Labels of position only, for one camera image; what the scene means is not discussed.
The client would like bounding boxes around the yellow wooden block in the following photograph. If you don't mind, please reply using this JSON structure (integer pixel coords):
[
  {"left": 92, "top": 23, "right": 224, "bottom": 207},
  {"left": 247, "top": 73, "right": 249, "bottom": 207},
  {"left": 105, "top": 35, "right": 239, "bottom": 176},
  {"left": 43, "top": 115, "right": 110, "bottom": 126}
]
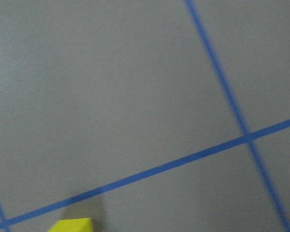
[{"left": 48, "top": 218, "right": 94, "bottom": 232}]

